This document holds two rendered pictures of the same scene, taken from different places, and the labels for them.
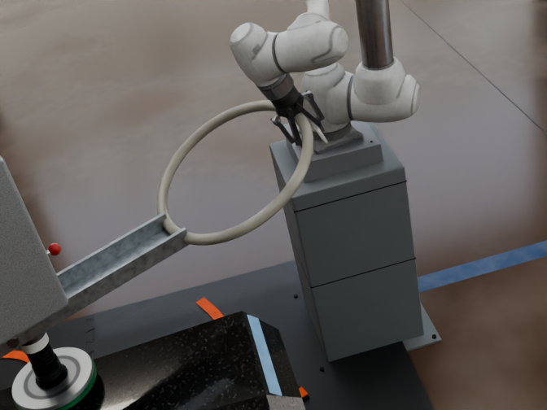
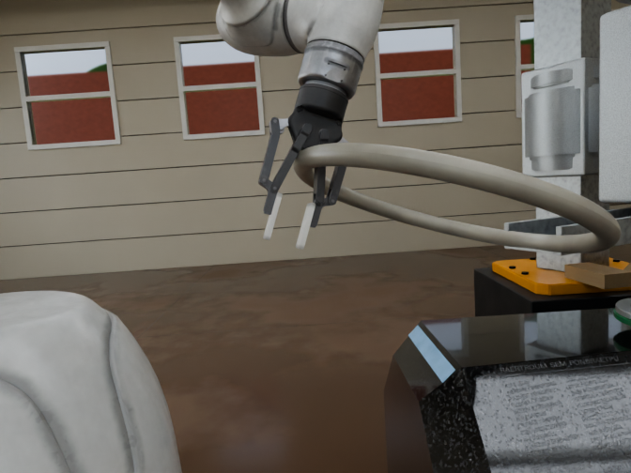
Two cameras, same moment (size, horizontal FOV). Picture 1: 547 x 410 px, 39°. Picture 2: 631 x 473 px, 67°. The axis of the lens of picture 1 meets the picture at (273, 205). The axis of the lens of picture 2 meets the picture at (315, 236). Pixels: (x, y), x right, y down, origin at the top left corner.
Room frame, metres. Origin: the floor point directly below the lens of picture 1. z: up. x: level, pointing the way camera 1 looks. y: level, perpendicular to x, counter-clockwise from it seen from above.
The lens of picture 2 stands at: (2.61, -0.07, 1.21)
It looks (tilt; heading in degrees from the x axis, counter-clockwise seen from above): 7 degrees down; 183
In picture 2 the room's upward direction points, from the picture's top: 4 degrees counter-clockwise
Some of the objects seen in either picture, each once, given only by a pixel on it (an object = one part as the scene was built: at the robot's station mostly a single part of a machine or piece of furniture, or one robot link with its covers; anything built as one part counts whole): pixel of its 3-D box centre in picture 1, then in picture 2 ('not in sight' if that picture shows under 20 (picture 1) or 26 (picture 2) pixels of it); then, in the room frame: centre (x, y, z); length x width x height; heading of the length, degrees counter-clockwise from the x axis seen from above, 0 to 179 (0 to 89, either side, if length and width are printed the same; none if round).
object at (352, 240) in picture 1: (348, 242); not in sight; (2.38, -0.25, 0.40); 0.50 x 0.50 x 0.80; 4
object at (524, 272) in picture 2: not in sight; (572, 271); (0.67, 0.84, 0.76); 0.49 x 0.49 x 0.05; 3
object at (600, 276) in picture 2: not in sight; (596, 274); (0.93, 0.80, 0.81); 0.20 x 0.10 x 0.05; 11
